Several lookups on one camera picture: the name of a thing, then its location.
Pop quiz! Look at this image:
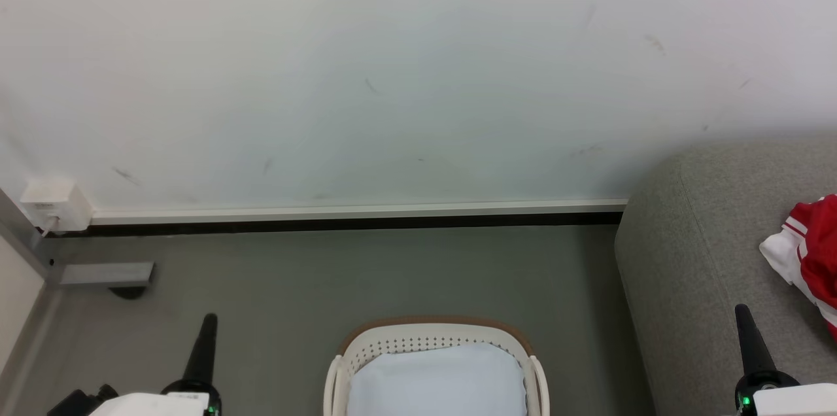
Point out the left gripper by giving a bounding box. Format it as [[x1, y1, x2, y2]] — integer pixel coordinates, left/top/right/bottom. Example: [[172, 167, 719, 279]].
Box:
[[88, 313, 224, 416]]

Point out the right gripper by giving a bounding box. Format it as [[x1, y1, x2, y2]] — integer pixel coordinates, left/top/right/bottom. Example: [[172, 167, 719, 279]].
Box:
[[733, 303, 837, 416]]

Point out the white and red garment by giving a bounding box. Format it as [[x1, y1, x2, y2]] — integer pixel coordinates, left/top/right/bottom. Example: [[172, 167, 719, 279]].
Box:
[[759, 194, 837, 342]]

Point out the white plastic laundry basket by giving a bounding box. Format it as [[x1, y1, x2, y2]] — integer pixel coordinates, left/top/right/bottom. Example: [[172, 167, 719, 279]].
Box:
[[323, 317, 551, 416]]

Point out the grey fabric sofa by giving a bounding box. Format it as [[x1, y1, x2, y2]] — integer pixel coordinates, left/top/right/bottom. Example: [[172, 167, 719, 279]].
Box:
[[613, 138, 837, 416]]

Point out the light blue cloth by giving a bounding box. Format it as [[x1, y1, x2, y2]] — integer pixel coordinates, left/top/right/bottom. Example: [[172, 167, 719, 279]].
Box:
[[346, 343, 528, 416]]

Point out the grey metal floor bracket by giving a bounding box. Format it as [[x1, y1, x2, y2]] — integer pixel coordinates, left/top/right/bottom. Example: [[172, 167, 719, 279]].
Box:
[[59, 262, 156, 301]]

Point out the white wall socket box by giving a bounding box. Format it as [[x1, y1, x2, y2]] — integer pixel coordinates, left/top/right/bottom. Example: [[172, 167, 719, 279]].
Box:
[[20, 179, 94, 233]]

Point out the white baseboard cable duct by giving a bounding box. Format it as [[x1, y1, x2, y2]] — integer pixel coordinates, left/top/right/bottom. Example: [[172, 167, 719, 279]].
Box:
[[90, 199, 630, 226]]

